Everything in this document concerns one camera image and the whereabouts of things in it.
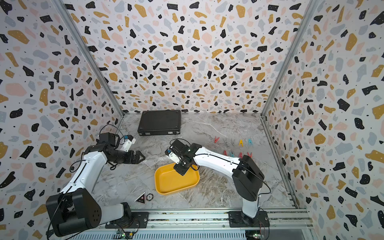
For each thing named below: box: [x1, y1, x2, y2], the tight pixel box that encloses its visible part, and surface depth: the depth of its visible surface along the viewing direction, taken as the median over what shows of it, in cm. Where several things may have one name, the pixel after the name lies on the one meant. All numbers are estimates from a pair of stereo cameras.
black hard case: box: [137, 109, 182, 136], surface depth 109 cm
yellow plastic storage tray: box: [154, 163, 201, 196], surface depth 86 cm
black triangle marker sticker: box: [134, 191, 146, 205], surface depth 82 cm
